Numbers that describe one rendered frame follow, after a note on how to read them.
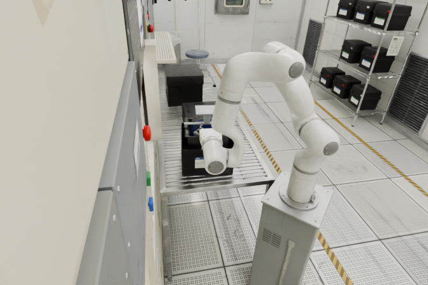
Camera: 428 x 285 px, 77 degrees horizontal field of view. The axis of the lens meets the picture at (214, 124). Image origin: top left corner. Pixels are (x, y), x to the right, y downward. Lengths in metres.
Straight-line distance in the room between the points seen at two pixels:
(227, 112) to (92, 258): 0.81
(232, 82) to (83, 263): 0.79
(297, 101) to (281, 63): 0.21
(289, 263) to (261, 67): 1.04
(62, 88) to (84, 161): 0.06
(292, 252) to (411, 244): 1.29
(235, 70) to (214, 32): 4.73
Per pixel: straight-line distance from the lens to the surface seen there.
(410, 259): 2.53
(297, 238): 1.45
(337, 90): 4.31
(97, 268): 0.20
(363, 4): 4.09
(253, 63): 0.92
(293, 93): 1.04
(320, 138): 1.13
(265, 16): 5.88
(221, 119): 0.98
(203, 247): 2.12
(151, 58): 1.36
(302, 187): 1.34
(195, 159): 1.40
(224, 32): 5.68
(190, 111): 1.87
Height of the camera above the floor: 1.72
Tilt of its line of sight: 30 degrees down
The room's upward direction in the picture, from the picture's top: 2 degrees clockwise
